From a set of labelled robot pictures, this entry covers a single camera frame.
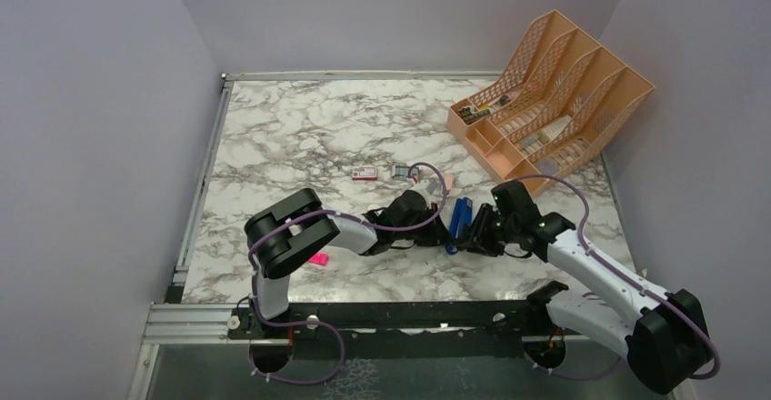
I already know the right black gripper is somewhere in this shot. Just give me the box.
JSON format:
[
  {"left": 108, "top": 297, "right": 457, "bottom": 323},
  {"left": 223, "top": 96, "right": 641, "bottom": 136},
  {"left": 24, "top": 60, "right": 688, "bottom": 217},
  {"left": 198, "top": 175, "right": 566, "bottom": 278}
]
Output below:
[{"left": 457, "top": 202, "right": 518, "bottom": 256}]

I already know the red white staple box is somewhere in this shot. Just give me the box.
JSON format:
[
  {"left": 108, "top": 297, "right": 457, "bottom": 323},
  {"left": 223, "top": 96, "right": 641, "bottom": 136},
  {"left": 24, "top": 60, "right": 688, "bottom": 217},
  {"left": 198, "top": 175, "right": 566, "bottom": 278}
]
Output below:
[{"left": 351, "top": 165, "right": 378, "bottom": 181}]

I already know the white stapler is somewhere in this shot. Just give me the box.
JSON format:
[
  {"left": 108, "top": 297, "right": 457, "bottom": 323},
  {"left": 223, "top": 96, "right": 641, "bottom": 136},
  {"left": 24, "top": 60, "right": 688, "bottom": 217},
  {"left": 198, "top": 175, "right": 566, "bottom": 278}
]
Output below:
[{"left": 366, "top": 206, "right": 385, "bottom": 215}]

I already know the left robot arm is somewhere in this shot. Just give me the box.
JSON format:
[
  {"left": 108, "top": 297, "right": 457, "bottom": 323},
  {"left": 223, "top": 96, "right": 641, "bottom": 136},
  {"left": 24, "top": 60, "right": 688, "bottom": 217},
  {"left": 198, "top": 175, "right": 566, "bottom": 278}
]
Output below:
[{"left": 244, "top": 187, "right": 452, "bottom": 337}]

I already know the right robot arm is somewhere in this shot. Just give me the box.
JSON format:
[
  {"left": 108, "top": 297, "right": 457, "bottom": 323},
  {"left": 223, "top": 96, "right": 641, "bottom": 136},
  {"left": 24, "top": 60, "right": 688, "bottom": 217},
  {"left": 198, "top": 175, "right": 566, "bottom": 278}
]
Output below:
[{"left": 458, "top": 178, "right": 721, "bottom": 395}]

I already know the orange mesh file organizer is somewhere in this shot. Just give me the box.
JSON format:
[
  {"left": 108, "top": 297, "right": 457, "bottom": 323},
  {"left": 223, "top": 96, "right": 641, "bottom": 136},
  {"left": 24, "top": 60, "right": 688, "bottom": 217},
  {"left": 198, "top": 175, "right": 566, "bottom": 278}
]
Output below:
[{"left": 446, "top": 10, "right": 655, "bottom": 195}]

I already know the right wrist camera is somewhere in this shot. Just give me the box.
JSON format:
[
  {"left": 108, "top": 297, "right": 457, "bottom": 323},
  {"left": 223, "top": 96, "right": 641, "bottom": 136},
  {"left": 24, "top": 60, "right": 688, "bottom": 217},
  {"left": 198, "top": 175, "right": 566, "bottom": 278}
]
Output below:
[{"left": 410, "top": 180, "right": 437, "bottom": 203}]

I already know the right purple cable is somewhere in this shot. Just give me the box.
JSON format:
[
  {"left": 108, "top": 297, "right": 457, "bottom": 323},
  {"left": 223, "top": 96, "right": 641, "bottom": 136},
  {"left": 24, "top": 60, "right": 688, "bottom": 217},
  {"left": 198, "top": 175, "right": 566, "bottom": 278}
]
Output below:
[{"left": 512, "top": 174, "right": 722, "bottom": 382}]

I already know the purple cable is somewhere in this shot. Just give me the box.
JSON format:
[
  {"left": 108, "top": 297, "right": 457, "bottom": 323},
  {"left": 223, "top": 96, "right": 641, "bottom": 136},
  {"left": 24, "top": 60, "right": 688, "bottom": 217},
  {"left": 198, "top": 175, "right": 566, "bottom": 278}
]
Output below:
[
  {"left": 512, "top": 174, "right": 722, "bottom": 382},
  {"left": 247, "top": 162, "right": 449, "bottom": 385}
]

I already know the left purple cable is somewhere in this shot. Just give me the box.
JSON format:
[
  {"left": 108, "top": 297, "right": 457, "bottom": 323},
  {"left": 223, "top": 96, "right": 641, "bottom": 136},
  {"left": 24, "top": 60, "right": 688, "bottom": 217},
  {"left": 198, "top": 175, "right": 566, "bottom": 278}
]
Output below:
[{"left": 247, "top": 162, "right": 449, "bottom": 385}]

